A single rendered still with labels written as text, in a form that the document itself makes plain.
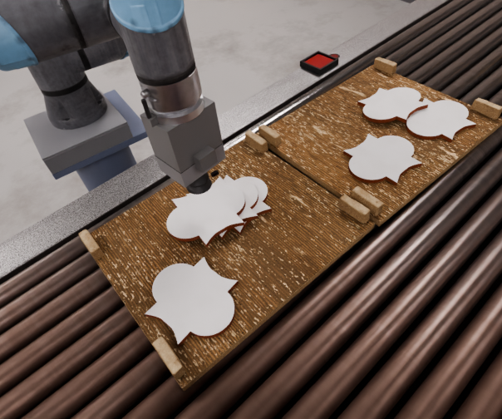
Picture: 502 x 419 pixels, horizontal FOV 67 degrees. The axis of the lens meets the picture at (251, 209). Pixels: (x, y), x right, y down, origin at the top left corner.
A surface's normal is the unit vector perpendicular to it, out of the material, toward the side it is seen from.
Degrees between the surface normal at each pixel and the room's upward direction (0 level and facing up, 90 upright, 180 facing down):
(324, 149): 0
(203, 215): 0
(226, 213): 0
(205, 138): 90
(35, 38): 84
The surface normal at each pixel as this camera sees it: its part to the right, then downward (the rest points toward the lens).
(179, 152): 0.72, 0.48
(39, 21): 0.40, 0.29
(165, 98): -0.04, 0.76
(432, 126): -0.10, -0.65
